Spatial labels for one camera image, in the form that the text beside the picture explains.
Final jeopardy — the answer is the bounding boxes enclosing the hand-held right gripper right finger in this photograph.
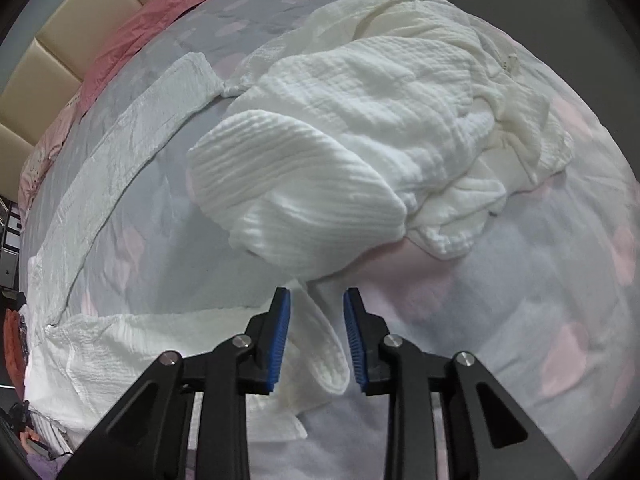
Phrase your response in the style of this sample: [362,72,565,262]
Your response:
[343,288,597,480]

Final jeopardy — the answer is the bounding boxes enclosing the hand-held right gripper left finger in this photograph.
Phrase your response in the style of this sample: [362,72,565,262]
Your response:
[56,287,291,480]

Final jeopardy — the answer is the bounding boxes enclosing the white crinkled garment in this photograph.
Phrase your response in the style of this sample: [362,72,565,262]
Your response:
[24,0,576,443]

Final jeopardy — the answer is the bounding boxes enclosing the grey spotted bed sheet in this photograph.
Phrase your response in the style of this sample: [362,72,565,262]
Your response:
[19,0,638,480]

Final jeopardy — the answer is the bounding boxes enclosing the orange cloth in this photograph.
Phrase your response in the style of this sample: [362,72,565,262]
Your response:
[2,310,27,396]

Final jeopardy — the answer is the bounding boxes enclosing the pink pillow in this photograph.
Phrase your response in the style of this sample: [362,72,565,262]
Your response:
[19,0,236,201]

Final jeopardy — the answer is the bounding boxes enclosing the beige padded headboard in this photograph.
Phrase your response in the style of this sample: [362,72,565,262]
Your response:
[0,0,187,147]

